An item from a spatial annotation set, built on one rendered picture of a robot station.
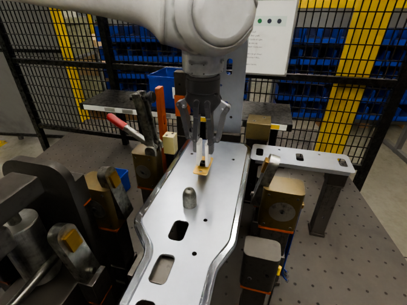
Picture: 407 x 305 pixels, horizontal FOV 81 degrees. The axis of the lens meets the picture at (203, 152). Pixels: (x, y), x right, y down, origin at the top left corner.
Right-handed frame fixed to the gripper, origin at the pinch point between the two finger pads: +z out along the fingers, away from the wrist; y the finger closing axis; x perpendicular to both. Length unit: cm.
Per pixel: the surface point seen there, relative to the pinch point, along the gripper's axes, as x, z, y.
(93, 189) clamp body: -20.3, -0.4, -18.3
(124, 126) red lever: -0.8, -5.2, -21.6
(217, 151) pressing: 12.2, 6.7, 1.3
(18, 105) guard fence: 131, 56, -234
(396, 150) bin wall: 219, 103, 162
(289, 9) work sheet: 54, -31, 18
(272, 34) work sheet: 54, -23, 13
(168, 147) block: 6.1, 3.7, -12.5
